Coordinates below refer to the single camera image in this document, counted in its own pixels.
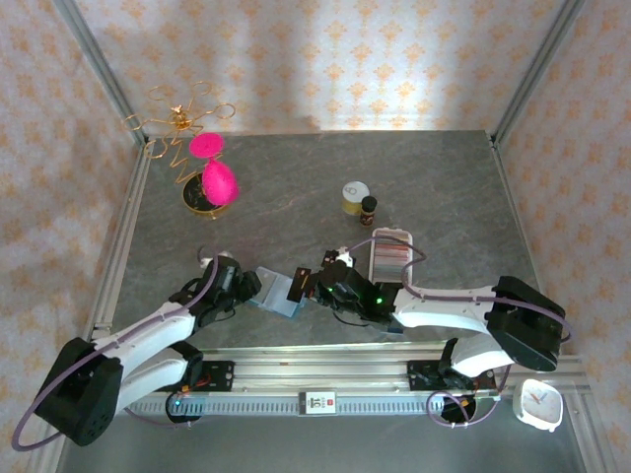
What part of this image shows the pink hourglass on stand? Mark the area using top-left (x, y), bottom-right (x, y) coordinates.
top-left (189, 131), bottom-right (241, 207)

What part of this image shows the white square alarm clock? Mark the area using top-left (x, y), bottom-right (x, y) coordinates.
top-left (512, 377), bottom-right (564, 434)

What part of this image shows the grey slotted cable duct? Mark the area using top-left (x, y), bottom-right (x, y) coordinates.
top-left (122, 393), bottom-right (499, 418)

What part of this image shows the blue card holder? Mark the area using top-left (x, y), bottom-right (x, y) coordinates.
top-left (247, 265), bottom-right (306, 321)

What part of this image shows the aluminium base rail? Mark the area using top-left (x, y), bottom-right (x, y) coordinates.
top-left (196, 344), bottom-right (588, 395)

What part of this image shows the gold tin can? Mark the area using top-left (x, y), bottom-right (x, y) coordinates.
top-left (340, 180), bottom-right (372, 217)

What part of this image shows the white number label tag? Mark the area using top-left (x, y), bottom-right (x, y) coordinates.
top-left (298, 390), bottom-right (338, 417)

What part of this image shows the stack of coloured cards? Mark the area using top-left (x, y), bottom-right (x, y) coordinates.
top-left (374, 231), bottom-right (411, 283)

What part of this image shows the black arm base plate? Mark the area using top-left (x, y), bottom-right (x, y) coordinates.
top-left (406, 359), bottom-right (494, 393)
top-left (162, 360), bottom-right (236, 394)

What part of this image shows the aluminium frame post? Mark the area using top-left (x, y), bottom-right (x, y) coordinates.
top-left (51, 0), bottom-right (149, 149)
top-left (492, 0), bottom-right (586, 147)

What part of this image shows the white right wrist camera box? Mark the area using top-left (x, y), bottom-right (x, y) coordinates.
top-left (322, 247), bottom-right (357, 270)

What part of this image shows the small black-capped spice bottle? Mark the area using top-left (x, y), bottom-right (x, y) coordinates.
top-left (358, 195), bottom-right (379, 229)

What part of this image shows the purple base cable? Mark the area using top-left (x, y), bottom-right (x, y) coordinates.
top-left (122, 398), bottom-right (201, 430)
top-left (426, 391), bottom-right (500, 429)

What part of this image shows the white plastic card tray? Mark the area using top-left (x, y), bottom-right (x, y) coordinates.
top-left (369, 227), bottom-right (415, 290)

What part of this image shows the aluminium frame side rail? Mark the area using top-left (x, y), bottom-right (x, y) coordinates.
top-left (490, 132), bottom-right (563, 346)
top-left (88, 142), bottom-right (152, 336)

